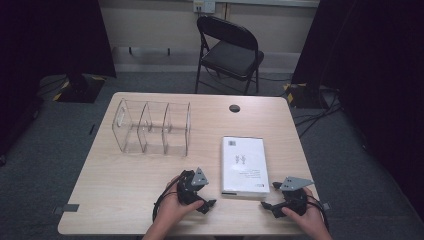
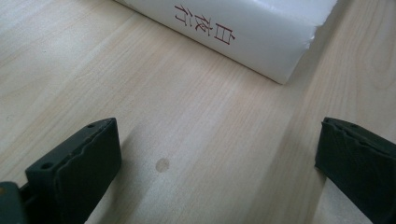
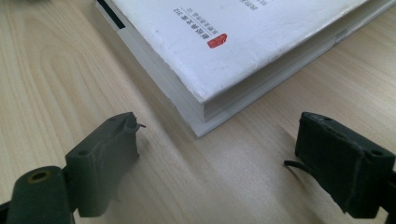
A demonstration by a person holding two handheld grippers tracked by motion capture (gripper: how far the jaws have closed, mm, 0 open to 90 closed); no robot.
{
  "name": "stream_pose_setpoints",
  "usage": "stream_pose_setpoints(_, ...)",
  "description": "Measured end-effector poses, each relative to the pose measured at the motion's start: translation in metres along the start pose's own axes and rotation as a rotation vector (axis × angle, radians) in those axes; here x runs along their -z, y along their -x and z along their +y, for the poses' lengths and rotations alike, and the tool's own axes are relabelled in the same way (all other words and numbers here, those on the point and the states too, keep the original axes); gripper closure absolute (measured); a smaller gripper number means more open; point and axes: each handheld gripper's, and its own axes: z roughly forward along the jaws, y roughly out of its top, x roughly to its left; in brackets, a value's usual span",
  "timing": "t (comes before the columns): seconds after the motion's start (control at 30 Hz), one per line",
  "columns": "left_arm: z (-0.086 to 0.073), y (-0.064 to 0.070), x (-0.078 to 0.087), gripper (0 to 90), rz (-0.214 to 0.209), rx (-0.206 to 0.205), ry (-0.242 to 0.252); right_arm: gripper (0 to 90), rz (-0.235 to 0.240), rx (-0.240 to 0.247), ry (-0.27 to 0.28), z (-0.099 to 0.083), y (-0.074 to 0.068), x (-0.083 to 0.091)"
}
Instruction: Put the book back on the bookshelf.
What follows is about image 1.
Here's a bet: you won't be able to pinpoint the white book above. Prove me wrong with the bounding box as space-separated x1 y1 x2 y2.
220 135 271 199

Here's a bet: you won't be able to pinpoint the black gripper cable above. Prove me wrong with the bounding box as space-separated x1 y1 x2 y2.
152 184 182 223
305 194 330 232

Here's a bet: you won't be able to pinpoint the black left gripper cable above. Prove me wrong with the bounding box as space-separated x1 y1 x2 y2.
152 184 182 223

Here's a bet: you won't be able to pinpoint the black folding chair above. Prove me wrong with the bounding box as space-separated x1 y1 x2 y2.
194 15 266 96

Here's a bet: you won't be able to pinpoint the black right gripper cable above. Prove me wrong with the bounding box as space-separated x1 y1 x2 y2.
305 194 330 232

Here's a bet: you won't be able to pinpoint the black stand base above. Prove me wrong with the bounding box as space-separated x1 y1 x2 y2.
283 82 338 110
52 73 107 104

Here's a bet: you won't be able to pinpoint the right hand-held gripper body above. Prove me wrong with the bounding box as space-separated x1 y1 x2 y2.
279 176 315 216

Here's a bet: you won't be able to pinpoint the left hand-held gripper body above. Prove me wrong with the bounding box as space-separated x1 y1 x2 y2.
176 167 210 206

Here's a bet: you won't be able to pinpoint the person's right hand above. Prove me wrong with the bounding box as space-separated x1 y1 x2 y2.
281 187 326 235

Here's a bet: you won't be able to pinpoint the person's left hand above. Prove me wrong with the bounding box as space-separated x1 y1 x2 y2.
153 176 205 231

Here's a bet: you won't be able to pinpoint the clear acrylic divider rack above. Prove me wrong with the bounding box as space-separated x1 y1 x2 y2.
111 97 193 158

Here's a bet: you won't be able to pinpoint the dark curtain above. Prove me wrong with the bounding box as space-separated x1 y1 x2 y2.
291 0 424 212
0 0 117 158

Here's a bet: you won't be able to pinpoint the black floor cables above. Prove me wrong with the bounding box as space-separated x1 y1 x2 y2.
292 87 345 140

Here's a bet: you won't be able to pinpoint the white wall socket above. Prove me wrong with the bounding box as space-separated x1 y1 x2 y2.
192 0 217 15

